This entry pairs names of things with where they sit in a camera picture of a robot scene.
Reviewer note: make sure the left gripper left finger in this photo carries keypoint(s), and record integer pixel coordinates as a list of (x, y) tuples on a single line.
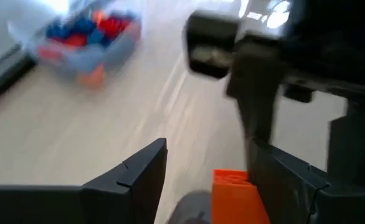
[(129, 196)]

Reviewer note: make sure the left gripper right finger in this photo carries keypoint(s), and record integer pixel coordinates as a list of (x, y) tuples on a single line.
[(294, 199)]

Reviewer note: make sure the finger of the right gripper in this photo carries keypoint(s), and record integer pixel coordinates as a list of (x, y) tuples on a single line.
[(255, 99), (357, 149)]

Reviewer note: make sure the wide orange toy block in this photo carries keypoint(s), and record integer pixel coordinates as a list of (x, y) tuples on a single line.
[(235, 199)]

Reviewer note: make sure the small orange toy block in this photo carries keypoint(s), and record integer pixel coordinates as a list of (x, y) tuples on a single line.
[(92, 77), (98, 15)]

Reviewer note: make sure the small red toy block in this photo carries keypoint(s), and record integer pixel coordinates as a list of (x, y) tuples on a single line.
[(114, 25), (76, 40)]

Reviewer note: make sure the small blue toy block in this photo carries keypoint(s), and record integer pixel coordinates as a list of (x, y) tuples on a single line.
[(83, 25), (96, 36), (56, 31)]

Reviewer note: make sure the clear plastic bin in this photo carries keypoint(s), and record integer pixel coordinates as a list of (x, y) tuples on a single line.
[(120, 49)]

